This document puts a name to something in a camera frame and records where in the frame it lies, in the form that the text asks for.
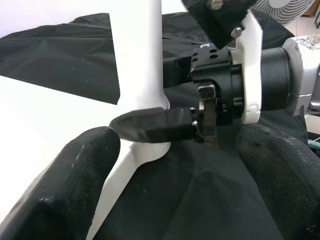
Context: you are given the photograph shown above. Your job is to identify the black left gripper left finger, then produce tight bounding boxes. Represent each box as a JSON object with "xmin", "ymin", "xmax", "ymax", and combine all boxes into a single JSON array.
[{"xmin": 0, "ymin": 126, "xmax": 121, "ymax": 240}]

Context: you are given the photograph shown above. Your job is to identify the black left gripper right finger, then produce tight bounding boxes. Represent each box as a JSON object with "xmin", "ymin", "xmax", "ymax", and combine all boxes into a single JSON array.
[{"xmin": 235, "ymin": 124, "xmax": 320, "ymax": 240}]

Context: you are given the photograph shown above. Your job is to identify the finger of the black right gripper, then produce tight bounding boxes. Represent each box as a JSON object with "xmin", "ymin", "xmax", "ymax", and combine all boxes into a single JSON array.
[
  {"xmin": 162, "ymin": 54, "xmax": 194, "ymax": 89},
  {"xmin": 109, "ymin": 106, "xmax": 199, "ymax": 144}
]

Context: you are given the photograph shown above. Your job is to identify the white plastic table leg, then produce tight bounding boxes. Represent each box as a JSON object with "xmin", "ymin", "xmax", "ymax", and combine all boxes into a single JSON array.
[{"xmin": 108, "ymin": 0, "xmax": 171, "ymax": 112}]

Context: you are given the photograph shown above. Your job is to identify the white plastic table top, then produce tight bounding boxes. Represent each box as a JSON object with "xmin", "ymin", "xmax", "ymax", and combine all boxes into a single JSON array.
[{"xmin": 0, "ymin": 74, "xmax": 173, "ymax": 240}]

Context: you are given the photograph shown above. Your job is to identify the black table cloth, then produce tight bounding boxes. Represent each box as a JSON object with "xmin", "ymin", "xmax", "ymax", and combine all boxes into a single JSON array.
[{"xmin": 0, "ymin": 11, "xmax": 320, "ymax": 240}]

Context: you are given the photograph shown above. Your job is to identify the white floor fan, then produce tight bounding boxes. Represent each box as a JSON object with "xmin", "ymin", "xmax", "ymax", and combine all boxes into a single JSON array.
[{"xmin": 251, "ymin": 0, "xmax": 316, "ymax": 26}]

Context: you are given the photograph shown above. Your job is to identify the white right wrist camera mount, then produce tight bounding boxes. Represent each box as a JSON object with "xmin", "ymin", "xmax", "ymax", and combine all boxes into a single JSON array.
[{"xmin": 181, "ymin": 0, "xmax": 265, "ymax": 125}]

